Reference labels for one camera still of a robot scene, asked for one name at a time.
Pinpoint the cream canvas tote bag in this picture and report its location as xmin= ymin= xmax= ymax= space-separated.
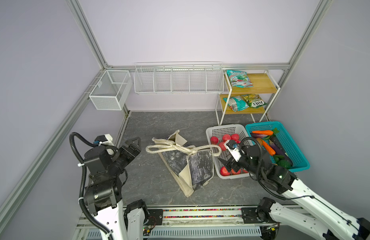
xmin=146 ymin=130 xmax=222 ymax=198

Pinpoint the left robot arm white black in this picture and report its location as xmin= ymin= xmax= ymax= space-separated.
xmin=69 ymin=132 xmax=150 ymax=240

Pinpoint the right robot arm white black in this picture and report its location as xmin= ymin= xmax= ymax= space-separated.
xmin=217 ymin=137 xmax=370 ymax=240

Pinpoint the teal snack bag lower shelf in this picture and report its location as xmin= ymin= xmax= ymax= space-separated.
xmin=223 ymin=96 xmax=249 ymax=112

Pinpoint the teal snack bag shelf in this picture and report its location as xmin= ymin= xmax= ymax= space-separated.
xmin=223 ymin=96 xmax=249 ymax=112
xmin=226 ymin=70 xmax=253 ymax=88

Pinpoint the green snack bag lower shelf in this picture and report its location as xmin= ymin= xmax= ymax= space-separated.
xmin=241 ymin=94 xmax=267 ymax=109

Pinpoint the teal snack bag top shelf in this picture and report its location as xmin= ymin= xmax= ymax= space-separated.
xmin=226 ymin=70 xmax=253 ymax=88

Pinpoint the red apple front extra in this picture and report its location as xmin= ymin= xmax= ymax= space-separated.
xmin=220 ymin=167 xmax=231 ymax=177

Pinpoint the red apple front extra two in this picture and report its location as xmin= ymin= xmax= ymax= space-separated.
xmin=231 ymin=170 xmax=241 ymax=175

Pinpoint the red apple front left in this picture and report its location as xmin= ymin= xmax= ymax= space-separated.
xmin=219 ymin=142 xmax=227 ymax=152

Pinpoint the red apple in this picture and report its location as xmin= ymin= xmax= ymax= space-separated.
xmin=222 ymin=134 xmax=231 ymax=142
xmin=231 ymin=134 xmax=239 ymax=141
xmin=210 ymin=136 xmax=219 ymax=145
xmin=219 ymin=142 xmax=227 ymax=152

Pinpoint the orange carrot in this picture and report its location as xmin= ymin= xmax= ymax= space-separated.
xmin=262 ymin=141 xmax=276 ymax=156
xmin=251 ymin=128 xmax=279 ymax=136

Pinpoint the red apple back left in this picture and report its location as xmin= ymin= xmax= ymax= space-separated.
xmin=210 ymin=136 xmax=219 ymax=145

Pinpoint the red apple front middle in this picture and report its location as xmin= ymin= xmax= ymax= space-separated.
xmin=222 ymin=134 xmax=231 ymax=142

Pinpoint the red apple back right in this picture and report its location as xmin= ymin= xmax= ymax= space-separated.
xmin=231 ymin=134 xmax=239 ymax=141

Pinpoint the white plastic fruit basket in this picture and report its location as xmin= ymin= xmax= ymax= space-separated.
xmin=205 ymin=123 xmax=257 ymax=180

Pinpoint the purple eggplant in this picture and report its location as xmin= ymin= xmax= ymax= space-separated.
xmin=251 ymin=133 xmax=294 ymax=166

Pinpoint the green avocado vegetable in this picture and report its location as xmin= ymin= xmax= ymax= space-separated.
xmin=277 ymin=160 xmax=292 ymax=169

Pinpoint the teal plastic vegetable basket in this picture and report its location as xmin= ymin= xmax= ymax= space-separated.
xmin=245 ymin=122 xmax=310 ymax=173

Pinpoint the white mesh box basket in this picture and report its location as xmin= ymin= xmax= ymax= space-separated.
xmin=89 ymin=70 xmax=133 ymax=111

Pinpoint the white two-tier wooden shelf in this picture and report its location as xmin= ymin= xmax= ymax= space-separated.
xmin=215 ymin=70 xmax=281 ymax=126

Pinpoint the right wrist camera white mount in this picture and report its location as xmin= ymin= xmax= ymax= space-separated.
xmin=224 ymin=140 xmax=241 ymax=162

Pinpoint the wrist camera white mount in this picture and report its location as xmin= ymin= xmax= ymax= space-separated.
xmin=224 ymin=140 xmax=241 ymax=162
xmin=93 ymin=134 xmax=116 ymax=157

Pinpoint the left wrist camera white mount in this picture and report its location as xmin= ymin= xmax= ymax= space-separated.
xmin=93 ymin=134 xmax=116 ymax=157

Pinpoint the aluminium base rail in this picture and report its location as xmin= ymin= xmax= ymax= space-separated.
xmin=71 ymin=205 xmax=338 ymax=240

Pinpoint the white wire wall basket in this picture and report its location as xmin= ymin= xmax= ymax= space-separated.
xmin=134 ymin=62 xmax=224 ymax=94

